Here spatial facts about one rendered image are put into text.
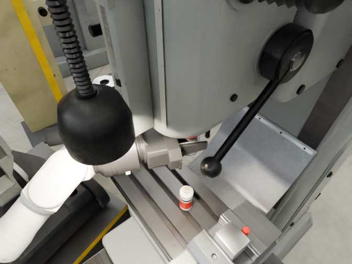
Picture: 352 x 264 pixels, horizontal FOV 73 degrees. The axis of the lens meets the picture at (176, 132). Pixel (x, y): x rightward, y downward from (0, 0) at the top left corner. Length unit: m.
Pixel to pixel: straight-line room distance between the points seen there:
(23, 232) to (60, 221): 0.69
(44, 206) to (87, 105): 0.28
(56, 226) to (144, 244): 0.48
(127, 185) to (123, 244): 0.19
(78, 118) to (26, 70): 2.00
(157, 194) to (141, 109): 0.51
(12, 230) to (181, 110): 0.37
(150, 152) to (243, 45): 0.25
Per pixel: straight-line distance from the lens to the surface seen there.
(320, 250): 1.91
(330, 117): 0.73
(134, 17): 0.27
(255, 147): 0.87
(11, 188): 1.23
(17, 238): 0.53
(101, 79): 0.94
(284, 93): 0.43
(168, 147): 0.44
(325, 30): 0.40
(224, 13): 0.25
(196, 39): 0.25
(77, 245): 1.35
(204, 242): 0.63
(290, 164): 0.84
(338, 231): 2.03
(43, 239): 1.21
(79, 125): 0.22
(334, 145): 0.81
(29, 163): 1.50
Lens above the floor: 1.60
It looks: 46 degrees down
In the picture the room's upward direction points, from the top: straight up
